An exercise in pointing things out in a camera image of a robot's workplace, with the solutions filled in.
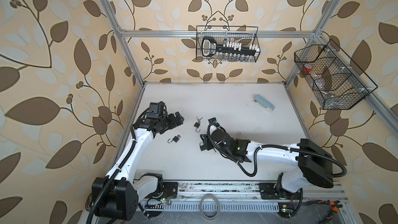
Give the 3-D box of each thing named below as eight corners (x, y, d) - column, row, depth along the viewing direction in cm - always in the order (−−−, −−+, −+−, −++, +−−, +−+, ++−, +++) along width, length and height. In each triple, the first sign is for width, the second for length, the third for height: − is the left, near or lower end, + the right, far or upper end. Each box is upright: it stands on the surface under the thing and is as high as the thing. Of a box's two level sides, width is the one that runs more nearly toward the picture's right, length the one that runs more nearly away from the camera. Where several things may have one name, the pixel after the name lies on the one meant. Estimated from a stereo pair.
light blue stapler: (251, 101, 112) (253, 97, 108) (255, 97, 114) (257, 93, 110) (270, 113, 105) (272, 109, 101) (274, 109, 107) (276, 105, 104)
